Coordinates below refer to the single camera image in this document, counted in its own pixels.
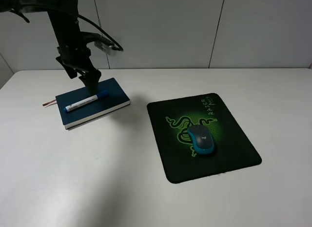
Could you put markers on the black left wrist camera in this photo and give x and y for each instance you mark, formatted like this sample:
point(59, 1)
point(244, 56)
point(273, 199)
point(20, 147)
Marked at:
point(100, 42)

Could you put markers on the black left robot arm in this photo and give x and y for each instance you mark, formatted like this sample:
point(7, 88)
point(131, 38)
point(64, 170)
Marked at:
point(20, 7)

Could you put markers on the grey and teal computer mouse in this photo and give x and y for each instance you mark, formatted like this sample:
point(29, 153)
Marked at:
point(203, 142)

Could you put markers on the black green snake mouse pad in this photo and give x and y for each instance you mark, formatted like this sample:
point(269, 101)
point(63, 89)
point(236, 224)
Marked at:
point(170, 120)

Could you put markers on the white marker with blue cap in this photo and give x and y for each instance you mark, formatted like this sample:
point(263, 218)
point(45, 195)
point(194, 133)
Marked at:
point(74, 106)

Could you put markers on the dark blue hardcover notebook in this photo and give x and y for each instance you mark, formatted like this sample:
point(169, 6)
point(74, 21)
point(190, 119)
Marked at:
point(116, 100)

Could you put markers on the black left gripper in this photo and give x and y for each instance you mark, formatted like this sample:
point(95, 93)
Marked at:
point(73, 52)

